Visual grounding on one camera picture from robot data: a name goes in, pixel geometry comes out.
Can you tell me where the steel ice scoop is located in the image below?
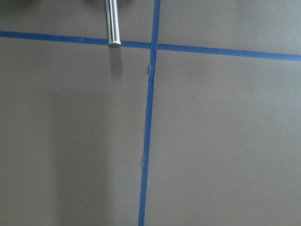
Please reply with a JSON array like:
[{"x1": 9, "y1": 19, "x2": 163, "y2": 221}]
[{"x1": 104, "y1": 0, "x2": 121, "y2": 48}]

